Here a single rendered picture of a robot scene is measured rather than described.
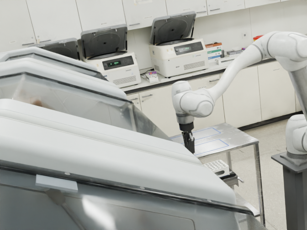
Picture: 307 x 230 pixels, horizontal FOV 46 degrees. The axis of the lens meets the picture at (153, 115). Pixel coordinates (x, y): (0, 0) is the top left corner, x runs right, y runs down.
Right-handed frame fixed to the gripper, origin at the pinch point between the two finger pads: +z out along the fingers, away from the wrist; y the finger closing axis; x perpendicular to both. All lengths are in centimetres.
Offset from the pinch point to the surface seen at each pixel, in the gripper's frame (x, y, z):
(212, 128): -40, 64, 12
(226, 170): -16.8, -4.7, 9.9
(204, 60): -110, 230, -8
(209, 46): -135, 270, -19
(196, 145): -19.2, 42.6, 12.1
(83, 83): 48, -33, -56
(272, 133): -176, 204, 93
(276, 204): -91, 69, 94
